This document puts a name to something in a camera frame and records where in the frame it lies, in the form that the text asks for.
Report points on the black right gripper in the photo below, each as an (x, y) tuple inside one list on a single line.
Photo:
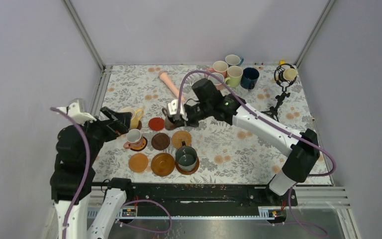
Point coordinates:
[(190, 122)]

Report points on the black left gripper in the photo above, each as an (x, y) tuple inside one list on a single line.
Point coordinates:
[(121, 123)]

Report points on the yellow mug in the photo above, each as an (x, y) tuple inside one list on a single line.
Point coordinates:
[(136, 116)]

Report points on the dark walnut coaster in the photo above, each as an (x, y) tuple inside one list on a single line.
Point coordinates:
[(160, 141), (139, 126)]

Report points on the small pink patterned mug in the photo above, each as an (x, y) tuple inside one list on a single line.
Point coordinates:
[(134, 138)]

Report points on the black mug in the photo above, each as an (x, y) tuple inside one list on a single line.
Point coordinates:
[(169, 123)]

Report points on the woven rattan coaster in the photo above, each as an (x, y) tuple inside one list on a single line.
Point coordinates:
[(179, 137)]

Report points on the orange black smiley coaster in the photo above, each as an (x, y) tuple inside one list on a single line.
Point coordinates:
[(142, 147)]

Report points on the red smiley coaster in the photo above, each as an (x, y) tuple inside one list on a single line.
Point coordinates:
[(156, 124)]

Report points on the dark green mug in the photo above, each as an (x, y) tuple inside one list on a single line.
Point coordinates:
[(186, 157)]

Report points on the light brown round coaster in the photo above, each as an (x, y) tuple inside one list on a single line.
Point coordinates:
[(138, 162)]

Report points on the brown ceramic saucer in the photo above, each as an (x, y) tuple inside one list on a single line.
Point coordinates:
[(162, 164), (188, 172)]

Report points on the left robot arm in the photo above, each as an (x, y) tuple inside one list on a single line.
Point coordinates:
[(77, 148)]

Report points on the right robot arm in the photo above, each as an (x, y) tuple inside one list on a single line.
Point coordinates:
[(300, 148)]

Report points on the pink mug centre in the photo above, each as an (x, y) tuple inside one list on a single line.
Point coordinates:
[(217, 79)]

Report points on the floral tablecloth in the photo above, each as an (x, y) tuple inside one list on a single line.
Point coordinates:
[(227, 154)]

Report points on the pink silicone microphone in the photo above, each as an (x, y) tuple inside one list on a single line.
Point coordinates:
[(165, 78)]

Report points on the pink mug back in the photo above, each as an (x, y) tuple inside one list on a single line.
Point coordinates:
[(220, 67)]

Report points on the light green mug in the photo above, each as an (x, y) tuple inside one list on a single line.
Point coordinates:
[(234, 76)]

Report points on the navy blue mug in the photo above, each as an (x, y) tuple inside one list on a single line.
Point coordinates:
[(249, 78)]

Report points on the cream microphone in shockmount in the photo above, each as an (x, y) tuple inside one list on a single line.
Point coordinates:
[(285, 75)]

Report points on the aluminium frame rail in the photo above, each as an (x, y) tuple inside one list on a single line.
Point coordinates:
[(83, 33)]

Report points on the white blue-handled mug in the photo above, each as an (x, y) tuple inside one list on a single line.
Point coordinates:
[(234, 60)]

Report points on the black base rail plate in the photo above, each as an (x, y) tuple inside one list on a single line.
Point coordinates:
[(151, 200)]

